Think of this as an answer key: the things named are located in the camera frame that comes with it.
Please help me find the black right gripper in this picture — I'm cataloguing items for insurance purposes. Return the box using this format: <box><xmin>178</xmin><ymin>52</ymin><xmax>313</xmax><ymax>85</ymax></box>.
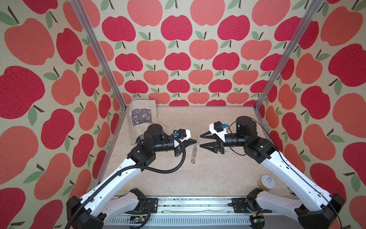
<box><xmin>199</xmin><ymin>129</ymin><xmax>246</xmax><ymax>154</ymax></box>

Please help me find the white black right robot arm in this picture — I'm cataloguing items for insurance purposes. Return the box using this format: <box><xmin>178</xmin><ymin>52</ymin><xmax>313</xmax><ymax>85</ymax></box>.
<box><xmin>200</xmin><ymin>116</ymin><xmax>345</xmax><ymax>229</ymax></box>

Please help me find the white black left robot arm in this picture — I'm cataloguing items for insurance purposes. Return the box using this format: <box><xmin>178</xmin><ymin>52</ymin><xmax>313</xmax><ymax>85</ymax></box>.
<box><xmin>65</xmin><ymin>124</ymin><xmax>197</xmax><ymax>229</ymax></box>

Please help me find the cream printed canvas tote bag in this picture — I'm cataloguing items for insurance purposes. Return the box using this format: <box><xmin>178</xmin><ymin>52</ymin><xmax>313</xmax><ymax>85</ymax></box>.
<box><xmin>127</xmin><ymin>100</ymin><xmax>165</xmax><ymax>145</ymax></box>

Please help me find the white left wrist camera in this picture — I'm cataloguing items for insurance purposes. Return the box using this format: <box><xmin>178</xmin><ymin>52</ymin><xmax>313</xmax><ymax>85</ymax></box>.
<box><xmin>173</xmin><ymin>129</ymin><xmax>191</xmax><ymax>142</ymax></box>

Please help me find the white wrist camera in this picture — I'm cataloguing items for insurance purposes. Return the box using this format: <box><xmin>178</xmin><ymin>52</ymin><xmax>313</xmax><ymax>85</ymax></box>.
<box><xmin>173</xmin><ymin>129</ymin><xmax>191</xmax><ymax>142</ymax></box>
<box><xmin>209</xmin><ymin>121</ymin><xmax>228</xmax><ymax>136</ymax></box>

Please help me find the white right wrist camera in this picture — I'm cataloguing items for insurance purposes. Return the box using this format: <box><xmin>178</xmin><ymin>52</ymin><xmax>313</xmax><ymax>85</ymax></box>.
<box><xmin>209</xmin><ymin>121</ymin><xmax>228</xmax><ymax>136</ymax></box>

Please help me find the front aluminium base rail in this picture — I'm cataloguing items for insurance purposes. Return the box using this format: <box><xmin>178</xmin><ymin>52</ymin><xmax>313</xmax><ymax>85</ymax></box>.
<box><xmin>71</xmin><ymin>196</ymin><xmax>298</xmax><ymax>229</ymax></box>

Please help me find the right rear aluminium frame post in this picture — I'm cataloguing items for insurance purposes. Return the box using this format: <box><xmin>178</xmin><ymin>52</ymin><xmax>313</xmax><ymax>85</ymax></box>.
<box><xmin>254</xmin><ymin>1</ymin><xmax>325</xmax><ymax>112</ymax></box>

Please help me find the aluminium frame post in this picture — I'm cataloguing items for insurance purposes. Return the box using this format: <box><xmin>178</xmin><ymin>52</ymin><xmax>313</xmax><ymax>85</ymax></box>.
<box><xmin>71</xmin><ymin>0</ymin><xmax>127</xmax><ymax>112</ymax></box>
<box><xmin>254</xmin><ymin>1</ymin><xmax>325</xmax><ymax>112</ymax></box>

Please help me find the left rear aluminium frame post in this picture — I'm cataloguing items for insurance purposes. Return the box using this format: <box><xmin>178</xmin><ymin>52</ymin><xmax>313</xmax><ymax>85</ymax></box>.
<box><xmin>71</xmin><ymin>0</ymin><xmax>127</xmax><ymax>112</ymax></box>

